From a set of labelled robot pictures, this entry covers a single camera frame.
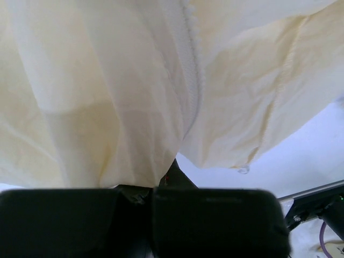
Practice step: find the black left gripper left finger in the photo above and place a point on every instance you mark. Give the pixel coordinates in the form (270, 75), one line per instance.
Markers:
(75, 222)

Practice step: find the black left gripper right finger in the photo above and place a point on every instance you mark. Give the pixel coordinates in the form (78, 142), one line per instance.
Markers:
(191, 222)

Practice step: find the cream yellow jacket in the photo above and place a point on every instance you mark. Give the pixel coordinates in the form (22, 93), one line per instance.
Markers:
(101, 93)

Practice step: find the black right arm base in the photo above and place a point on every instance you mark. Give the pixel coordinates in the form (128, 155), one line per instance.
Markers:
(326, 205)

